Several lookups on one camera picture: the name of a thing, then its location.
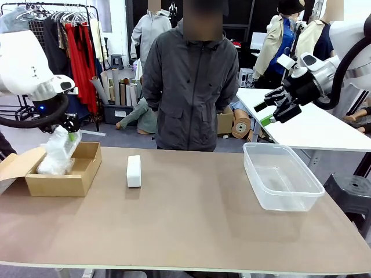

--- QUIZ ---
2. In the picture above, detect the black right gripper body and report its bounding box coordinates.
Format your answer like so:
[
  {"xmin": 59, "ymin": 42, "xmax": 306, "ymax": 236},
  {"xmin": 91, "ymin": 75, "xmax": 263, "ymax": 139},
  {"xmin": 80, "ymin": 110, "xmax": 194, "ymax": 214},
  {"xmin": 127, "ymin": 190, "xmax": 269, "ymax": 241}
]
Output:
[{"xmin": 282, "ymin": 70, "xmax": 325, "ymax": 107}]

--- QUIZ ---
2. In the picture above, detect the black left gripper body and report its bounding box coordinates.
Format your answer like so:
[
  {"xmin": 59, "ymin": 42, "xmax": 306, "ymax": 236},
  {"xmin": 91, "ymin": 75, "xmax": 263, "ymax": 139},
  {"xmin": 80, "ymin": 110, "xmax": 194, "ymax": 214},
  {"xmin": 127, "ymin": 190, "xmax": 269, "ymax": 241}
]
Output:
[{"xmin": 30, "ymin": 94, "xmax": 79, "ymax": 133}]

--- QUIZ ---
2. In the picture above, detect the narrow bubble-wrapped white clock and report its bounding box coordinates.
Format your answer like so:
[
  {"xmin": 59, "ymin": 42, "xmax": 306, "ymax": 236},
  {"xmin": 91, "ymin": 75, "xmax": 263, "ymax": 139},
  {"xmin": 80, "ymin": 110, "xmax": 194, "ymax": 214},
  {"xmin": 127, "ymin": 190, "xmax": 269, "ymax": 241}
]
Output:
[{"xmin": 46, "ymin": 126, "xmax": 82, "ymax": 163}]

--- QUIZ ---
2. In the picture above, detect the wide bubble-wrapped white clock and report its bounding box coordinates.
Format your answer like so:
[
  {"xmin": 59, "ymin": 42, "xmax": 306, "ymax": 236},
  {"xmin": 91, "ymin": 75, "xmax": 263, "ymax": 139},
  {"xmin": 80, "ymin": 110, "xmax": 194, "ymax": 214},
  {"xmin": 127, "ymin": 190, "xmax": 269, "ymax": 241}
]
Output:
[{"xmin": 37, "ymin": 158, "xmax": 75, "ymax": 176}]

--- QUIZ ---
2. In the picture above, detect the unwrapped white clock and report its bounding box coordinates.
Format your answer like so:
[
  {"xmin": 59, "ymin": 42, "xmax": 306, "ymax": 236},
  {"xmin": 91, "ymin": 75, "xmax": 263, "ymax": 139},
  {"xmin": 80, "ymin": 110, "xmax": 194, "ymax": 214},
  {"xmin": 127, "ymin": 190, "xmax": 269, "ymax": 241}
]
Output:
[{"xmin": 126, "ymin": 155, "xmax": 142, "ymax": 188}]

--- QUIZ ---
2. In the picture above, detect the navy blue garment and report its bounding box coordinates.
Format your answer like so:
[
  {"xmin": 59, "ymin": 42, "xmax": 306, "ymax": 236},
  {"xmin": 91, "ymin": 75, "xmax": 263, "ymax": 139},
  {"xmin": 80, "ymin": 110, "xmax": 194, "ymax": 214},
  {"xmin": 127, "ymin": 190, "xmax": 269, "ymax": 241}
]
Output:
[{"xmin": 66, "ymin": 69, "xmax": 91, "ymax": 121}]

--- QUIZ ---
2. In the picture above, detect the white computer case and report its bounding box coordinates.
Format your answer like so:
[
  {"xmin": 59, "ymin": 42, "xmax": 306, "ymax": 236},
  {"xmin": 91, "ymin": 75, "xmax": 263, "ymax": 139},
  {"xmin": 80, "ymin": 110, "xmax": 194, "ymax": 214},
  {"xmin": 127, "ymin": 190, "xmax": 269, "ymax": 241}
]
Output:
[{"xmin": 239, "ymin": 68, "xmax": 256, "ymax": 87}]

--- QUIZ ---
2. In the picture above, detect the white work table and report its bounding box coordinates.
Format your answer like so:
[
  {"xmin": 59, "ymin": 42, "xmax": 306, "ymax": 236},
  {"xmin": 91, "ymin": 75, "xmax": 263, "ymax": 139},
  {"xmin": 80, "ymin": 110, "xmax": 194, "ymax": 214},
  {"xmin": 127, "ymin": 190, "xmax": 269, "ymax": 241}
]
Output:
[{"xmin": 237, "ymin": 87, "xmax": 371, "ymax": 152}]

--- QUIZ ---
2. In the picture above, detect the lying mannequin torso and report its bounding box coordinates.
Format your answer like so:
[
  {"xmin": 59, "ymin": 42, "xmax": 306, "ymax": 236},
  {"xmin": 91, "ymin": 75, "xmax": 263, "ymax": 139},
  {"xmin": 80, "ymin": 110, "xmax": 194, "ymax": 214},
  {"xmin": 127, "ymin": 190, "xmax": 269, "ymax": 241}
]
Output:
[{"xmin": 231, "ymin": 100, "xmax": 259, "ymax": 137}]

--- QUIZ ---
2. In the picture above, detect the dark grey storage bin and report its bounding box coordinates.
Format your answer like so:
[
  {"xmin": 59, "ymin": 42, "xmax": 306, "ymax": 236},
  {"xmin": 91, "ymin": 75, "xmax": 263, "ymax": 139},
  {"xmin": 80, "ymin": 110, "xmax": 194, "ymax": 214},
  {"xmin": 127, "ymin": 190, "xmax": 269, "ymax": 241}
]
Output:
[{"xmin": 103, "ymin": 103, "xmax": 137, "ymax": 125}]

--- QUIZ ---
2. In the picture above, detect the black tripod stand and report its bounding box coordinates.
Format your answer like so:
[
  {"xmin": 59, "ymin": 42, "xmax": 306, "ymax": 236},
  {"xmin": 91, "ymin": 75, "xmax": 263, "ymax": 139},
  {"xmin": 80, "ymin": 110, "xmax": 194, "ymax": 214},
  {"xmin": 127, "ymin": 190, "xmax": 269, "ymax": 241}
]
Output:
[{"xmin": 285, "ymin": 21, "xmax": 305, "ymax": 63}]

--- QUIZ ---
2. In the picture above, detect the bystander in dark sleeve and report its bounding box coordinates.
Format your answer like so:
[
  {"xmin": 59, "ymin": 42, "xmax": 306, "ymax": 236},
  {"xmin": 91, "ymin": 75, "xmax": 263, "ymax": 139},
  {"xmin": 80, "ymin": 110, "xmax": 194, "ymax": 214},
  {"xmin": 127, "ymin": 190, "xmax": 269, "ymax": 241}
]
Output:
[{"xmin": 0, "ymin": 131, "xmax": 17, "ymax": 162}]

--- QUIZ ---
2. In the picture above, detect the mannequin cream jacket navy shirt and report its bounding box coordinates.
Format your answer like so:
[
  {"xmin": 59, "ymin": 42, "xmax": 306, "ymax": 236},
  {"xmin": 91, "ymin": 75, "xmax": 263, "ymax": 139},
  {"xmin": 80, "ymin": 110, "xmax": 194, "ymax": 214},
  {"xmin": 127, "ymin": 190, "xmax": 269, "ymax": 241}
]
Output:
[{"xmin": 295, "ymin": 0, "xmax": 337, "ymax": 63}]

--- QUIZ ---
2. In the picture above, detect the open brown cardboard box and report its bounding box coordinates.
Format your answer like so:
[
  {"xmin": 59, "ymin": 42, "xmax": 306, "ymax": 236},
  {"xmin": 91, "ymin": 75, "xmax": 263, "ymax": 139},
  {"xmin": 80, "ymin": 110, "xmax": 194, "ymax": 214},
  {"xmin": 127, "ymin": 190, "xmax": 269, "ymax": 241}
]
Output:
[{"xmin": 0, "ymin": 141, "xmax": 103, "ymax": 197}]

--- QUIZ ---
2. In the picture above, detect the leaning grey cardboard roll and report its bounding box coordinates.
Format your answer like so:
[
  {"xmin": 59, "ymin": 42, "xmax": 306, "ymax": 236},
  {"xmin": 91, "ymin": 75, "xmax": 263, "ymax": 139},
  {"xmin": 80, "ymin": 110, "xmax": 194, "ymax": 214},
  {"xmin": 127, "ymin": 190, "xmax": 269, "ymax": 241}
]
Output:
[{"xmin": 90, "ymin": 75, "xmax": 110, "ymax": 105}]

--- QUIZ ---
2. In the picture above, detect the mannequin beige coat blue shirt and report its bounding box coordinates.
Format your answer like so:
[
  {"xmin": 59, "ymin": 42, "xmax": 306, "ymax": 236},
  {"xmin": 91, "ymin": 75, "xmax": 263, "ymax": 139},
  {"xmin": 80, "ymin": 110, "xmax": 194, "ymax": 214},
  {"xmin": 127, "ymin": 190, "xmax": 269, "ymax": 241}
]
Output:
[{"xmin": 252, "ymin": 0, "xmax": 304, "ymax": 89}]

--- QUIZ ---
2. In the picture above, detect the cardboard box on floor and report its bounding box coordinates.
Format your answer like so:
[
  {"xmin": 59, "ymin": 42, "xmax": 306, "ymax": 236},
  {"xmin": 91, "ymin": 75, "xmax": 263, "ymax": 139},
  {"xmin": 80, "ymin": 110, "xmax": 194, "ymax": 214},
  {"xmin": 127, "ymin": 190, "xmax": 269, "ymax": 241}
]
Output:
[{"xmin": 216, "ymin": 107, "xmax": 235, "ymax": 136}]

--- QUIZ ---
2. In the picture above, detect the white monitor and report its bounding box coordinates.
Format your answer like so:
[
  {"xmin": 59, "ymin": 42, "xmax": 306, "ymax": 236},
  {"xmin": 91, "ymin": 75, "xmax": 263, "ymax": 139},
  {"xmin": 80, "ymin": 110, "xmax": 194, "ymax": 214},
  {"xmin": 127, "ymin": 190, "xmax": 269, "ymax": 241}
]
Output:
[{"xmin": 249, "ymin": 31, "xmax": 272, "ymax": 50}]

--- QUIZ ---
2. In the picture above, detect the black hanging garment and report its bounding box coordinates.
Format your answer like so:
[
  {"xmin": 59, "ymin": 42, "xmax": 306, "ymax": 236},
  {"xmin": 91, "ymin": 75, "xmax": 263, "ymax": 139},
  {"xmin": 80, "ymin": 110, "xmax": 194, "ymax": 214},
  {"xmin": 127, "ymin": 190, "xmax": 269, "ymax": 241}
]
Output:
[{"xmin": 43, "ymin": 19, "xmax": 70, "ymax": 79}]

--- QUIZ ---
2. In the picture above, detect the beige paper roll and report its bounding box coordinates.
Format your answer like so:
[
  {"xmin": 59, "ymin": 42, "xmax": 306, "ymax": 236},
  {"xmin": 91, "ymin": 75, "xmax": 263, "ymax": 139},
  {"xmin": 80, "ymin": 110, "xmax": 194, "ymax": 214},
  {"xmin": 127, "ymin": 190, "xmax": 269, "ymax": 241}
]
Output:
[{"xmin": 100, "ymin": 71, "xmax": 112, "ymax": 102}]

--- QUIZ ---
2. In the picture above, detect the red hanging dress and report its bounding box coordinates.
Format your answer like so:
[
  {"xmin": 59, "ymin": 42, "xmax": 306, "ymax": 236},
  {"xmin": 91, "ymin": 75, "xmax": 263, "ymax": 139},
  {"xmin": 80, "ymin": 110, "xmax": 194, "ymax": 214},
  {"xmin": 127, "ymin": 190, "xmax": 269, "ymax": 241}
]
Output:
[{"xmin": 64, "ymin": 23, "xmax": 99, "ymax": 115}]

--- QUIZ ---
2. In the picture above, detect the tall grey tube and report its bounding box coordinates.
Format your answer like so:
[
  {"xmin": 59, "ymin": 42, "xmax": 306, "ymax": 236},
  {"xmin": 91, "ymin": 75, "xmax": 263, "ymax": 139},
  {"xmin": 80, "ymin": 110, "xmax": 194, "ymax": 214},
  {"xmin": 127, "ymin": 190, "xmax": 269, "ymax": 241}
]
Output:
[{"xmin": 112, "ymin": 68, "xmax": 121, "ymax": 105}]

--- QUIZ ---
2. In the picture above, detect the child mannequin in green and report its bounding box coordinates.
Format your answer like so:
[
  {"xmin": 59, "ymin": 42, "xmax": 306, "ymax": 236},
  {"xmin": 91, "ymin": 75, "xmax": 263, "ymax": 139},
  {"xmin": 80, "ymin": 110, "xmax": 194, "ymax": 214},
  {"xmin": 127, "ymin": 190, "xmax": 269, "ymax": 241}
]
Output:
[{"xmin": 115, "ymin": 97, "xmax": 159, "ymax": 136}]

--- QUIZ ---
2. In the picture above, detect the cream paper tube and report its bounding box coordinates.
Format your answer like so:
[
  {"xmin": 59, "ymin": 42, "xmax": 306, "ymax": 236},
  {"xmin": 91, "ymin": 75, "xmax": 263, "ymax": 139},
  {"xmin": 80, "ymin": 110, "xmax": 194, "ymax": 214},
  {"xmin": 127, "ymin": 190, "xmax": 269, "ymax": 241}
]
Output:
[{"xmin": 130, "ymin": 83, "xmax": 139, "ymax": 107}]

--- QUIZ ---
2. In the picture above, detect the dark checkered hanging dress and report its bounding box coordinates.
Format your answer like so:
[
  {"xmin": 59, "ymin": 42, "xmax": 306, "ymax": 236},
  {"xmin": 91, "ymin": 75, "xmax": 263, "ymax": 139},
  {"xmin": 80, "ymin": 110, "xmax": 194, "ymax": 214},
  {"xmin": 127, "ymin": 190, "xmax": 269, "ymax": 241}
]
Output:
[{"xmin": 28, "ymin": 20, "xmax": 47, "ymax": 53}]

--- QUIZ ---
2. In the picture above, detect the person in grey jacket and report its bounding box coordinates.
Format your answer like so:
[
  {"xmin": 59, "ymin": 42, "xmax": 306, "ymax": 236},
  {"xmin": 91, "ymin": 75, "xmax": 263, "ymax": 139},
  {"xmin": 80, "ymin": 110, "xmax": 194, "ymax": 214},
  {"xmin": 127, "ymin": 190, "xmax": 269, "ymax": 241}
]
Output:
[{"xmin": 141, "ymin": 0, "xmax": 241, "ymax": 152}]

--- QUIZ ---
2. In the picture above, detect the small grey stool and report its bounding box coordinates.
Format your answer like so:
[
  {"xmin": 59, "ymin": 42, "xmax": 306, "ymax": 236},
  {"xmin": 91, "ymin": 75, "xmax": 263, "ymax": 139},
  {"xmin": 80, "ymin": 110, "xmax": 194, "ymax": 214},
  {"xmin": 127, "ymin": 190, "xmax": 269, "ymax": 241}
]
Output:
[{"xmin": 111, "ymin": 54, "xmax": 125, "ymax": 71}]

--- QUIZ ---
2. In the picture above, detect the clear plastic container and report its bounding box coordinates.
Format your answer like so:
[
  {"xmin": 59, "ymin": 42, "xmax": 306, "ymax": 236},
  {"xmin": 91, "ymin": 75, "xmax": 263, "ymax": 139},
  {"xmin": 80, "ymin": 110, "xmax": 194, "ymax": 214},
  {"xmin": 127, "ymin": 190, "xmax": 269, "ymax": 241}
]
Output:
[{"xmin": 242, "ymin": 142, "xmax": 326, "ymax": 212}]

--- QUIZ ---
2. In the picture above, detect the cream hanging garment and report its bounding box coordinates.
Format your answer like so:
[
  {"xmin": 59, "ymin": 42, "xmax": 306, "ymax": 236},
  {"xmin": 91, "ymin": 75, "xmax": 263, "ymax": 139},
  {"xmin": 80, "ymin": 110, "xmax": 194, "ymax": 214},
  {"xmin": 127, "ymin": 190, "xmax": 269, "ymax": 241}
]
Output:
[{"xmin": 88, "ymin": 19, "xmax": 106, "ymax": 63}]

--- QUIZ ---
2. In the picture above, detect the grey-blue hanging sweater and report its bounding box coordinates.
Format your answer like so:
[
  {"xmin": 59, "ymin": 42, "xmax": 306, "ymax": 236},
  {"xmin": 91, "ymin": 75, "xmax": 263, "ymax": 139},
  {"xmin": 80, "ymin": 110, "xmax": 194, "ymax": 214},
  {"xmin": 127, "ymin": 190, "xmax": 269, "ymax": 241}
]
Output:
[{"xmin": 0, "ymin": 7, "xmax": 31, "ymax": 32}]

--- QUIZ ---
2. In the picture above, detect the black plastic stool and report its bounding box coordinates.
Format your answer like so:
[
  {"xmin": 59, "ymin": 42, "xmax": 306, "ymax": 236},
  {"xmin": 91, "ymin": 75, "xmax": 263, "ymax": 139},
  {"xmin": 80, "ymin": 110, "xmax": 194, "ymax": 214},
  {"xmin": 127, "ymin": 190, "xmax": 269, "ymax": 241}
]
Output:
[{"xmin": 323, "ymin": 173, "xmax": 371, "ymax": 232}]

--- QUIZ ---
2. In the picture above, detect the black metal clothes rack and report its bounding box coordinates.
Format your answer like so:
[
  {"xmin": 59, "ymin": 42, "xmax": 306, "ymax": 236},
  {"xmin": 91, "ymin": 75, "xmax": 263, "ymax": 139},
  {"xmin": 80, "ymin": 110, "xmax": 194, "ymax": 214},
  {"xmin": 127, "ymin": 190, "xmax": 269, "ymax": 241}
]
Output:
[{"xmin": 0, "ymin": 2, "xmax": 101, "ymax": 133}]

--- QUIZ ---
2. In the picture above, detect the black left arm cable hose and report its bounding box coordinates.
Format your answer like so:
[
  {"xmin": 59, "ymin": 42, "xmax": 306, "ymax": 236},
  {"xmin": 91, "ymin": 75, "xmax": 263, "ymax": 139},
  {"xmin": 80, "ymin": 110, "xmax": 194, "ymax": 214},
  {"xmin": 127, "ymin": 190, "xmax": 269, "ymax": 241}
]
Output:
[{"xmin": 0, "ymin": 93, "xmax": 70, "ymax": 130}]

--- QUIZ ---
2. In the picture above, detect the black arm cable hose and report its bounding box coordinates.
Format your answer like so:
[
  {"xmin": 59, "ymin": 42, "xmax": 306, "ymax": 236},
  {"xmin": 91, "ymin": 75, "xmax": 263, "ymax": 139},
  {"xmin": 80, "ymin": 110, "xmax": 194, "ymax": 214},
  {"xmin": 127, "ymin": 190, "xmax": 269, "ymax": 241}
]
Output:
[
  {"xmin": 314, "ymin": 37, "xmax": 371, "ymax": 111},
  {"xmin": 0, "ymin": 93, "xmax": 70, "ymax": 130}
]

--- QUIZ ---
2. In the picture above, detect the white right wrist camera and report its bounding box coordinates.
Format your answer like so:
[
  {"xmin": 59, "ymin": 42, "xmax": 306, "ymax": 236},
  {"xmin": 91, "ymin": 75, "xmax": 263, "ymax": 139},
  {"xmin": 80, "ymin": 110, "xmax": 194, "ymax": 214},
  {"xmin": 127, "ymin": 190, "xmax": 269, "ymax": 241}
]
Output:
[{"xmin": 277, "ymin": 53, "xmax": 299, "ymax": 70}]

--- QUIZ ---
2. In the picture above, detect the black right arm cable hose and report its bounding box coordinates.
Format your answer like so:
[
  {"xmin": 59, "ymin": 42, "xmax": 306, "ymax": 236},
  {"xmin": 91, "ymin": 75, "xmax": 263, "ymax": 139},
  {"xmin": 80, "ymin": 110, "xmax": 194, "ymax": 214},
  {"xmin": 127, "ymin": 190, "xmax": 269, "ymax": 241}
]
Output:
[{"xmin": 314, "ymin": 37, "xmax": 371, "ymax": 111}]

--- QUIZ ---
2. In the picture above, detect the white table leg frame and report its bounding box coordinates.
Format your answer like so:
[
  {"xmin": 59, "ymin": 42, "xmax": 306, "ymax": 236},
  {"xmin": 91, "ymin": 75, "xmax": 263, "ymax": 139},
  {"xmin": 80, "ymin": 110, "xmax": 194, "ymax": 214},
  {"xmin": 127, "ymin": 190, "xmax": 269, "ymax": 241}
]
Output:
[{"xmin": 54, "ymin": 266, "xmax": 96, "ymax": 278}]

